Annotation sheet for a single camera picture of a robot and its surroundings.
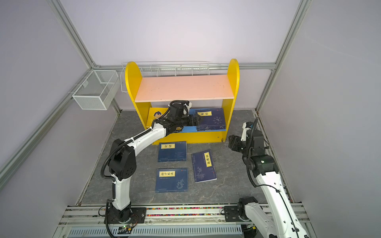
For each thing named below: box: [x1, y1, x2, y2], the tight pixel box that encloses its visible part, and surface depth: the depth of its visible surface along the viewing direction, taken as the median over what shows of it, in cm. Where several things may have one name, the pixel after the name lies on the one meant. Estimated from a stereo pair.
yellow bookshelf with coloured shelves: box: [125, 58, 241, 146], surface depth 80 cm
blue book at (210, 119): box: [195, 108, 226, 132], surface depth 93 cm
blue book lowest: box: [190, 149, 218, 184], surface depth 91 cm
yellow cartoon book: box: [146, 107, 169, 128], surface depth 93 cm
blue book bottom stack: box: [154, 167, 189, 193], surface depth 86 cm
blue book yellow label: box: [157, 141, 187, 163], surface depth 98 cm
